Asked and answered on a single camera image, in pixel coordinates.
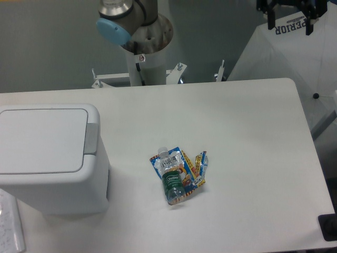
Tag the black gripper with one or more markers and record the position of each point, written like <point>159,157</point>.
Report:
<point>311,6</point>

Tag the silver robot arm blue cap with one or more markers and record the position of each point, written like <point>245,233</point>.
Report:
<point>119,20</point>

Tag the white trash can lid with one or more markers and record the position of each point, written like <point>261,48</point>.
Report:
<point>42,141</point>

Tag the white plastic trash can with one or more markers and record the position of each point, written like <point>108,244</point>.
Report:
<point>66,193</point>

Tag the white printed cloth cover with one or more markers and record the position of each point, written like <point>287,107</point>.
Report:
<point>309,60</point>

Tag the colourful crumpled snack wrapper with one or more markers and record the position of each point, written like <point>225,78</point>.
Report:
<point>192,173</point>

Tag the clear green-label plastic bottle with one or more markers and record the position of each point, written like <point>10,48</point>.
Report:
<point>170,176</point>

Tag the black clamp block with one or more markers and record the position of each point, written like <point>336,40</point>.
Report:
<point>328,226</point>

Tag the grey lid push button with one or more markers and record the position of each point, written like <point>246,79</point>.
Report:
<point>91,139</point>

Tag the white metal base frame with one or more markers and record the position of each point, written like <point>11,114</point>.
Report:
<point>173,76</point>

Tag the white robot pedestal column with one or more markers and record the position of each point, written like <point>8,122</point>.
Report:
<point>146,53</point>

